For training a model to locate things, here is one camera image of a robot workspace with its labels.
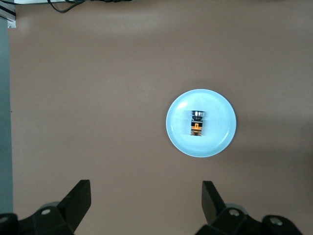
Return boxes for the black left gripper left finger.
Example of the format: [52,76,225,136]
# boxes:
[0,180,92,235]

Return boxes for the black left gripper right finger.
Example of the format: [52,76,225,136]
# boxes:
[195,181,301,235]

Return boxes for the orange push button switch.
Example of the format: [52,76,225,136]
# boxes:
[188,109,209,137]

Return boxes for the light blue plate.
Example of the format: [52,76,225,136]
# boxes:
[165,88,238,159]

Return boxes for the black cable bundle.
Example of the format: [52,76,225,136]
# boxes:
[46,0,134,13]

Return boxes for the aluminium frame profile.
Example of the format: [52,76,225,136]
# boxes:
[0,0,17,29]

